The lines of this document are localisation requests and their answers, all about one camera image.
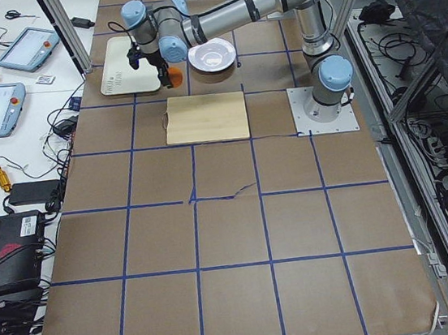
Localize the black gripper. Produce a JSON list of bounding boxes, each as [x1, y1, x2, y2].
[[140, 41, 172, 88]]

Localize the orange fruit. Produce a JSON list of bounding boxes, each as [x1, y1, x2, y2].
[[167, 67, 183, 88]]

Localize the white round plate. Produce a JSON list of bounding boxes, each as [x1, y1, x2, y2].
[[188, 37, 236, 73]]

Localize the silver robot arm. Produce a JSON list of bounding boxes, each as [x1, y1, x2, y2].
[[121, 0, 337, 88]]

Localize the cream bear tray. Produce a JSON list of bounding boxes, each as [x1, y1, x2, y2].
[[100, 37, 161, 96]]

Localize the bamboo cutting board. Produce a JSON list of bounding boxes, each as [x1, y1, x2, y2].
[[166, 92, 250, 145]]

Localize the black power adapter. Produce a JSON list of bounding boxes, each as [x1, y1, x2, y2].
[[70, 16, 95, 29]]

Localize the small printed card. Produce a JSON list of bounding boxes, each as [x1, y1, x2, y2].
[[36, 75, 55, 85]]

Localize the far blue teach pendant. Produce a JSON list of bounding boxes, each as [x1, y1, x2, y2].
[[0, 27, 60, 72]]

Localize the black laptop charger brick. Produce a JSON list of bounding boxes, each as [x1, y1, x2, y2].
[[9, 179, 59, 206]]

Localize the gold metal cylinder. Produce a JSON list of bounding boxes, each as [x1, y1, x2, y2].
[[0, 166, 12, 193]]

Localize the black electronics box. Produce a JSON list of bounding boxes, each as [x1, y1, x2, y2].
[[0, 209, 45, 296]]

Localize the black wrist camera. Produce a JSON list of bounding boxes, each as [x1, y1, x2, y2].
[[127, 42, 143, 71]]

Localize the aluminium frame post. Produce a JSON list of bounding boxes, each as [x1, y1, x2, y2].
[[36, 0, 93, 75]]

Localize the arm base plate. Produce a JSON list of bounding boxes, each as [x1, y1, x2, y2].
[[286, 87, 360, 137]]

